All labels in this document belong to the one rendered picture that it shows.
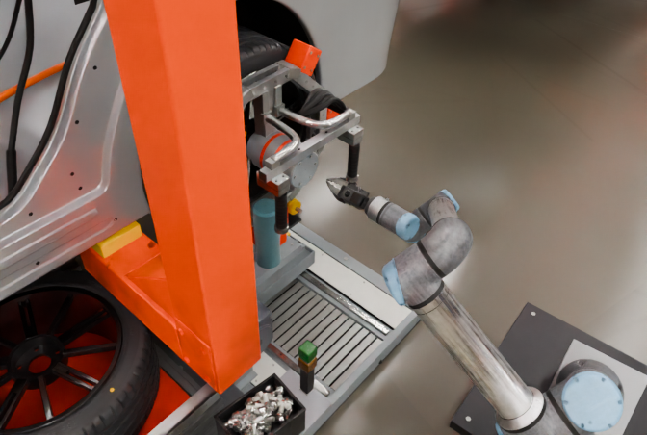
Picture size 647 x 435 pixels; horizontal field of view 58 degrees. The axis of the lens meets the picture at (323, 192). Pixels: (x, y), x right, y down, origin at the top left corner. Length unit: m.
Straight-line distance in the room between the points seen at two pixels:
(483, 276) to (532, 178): 0.84
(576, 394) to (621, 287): 1.26
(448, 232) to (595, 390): 0.59
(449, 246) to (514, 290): 1.28
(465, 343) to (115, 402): 0.97
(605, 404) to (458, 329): 0.44
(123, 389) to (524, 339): 1.33
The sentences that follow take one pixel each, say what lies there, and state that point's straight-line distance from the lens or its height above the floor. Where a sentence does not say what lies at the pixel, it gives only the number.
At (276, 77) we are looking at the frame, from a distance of 1.79.
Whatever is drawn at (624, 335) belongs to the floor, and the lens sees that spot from 2.80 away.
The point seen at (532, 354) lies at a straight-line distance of 2.19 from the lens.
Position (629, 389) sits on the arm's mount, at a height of 0.44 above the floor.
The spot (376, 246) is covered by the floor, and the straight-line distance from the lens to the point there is 2.79.
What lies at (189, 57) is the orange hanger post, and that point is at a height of 1.53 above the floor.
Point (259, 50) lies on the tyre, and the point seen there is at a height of 1.17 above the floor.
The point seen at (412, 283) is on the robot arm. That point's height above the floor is 0.86.
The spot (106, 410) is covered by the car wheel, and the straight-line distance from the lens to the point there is 1.78.
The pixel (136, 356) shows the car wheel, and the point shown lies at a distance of 1.85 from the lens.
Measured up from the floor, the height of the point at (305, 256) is 0.15.
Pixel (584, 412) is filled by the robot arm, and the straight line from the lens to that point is 1.79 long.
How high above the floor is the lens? 2.00
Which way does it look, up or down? 41 degrees down
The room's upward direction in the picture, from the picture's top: 2 degrees clockwise
